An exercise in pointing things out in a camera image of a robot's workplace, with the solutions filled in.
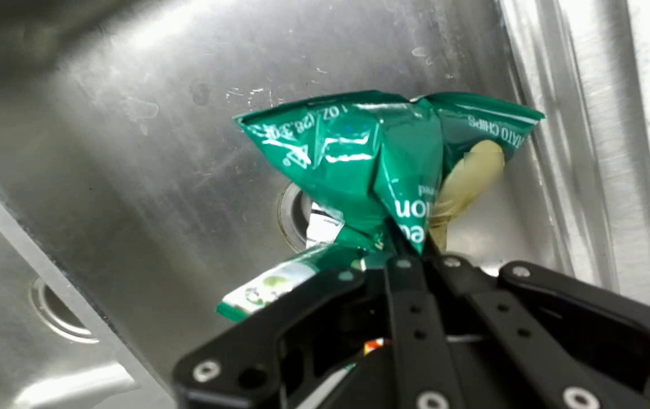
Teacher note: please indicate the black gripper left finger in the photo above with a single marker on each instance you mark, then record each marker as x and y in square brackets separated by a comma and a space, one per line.
[418, 333]

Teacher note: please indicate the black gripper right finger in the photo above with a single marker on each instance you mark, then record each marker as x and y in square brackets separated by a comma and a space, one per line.
[554, 333]

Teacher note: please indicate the green chips packet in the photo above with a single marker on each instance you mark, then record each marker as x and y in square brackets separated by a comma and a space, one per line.
[363, 150]

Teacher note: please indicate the stainless steel double sink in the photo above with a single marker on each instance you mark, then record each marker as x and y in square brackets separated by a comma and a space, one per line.
[152, 113]

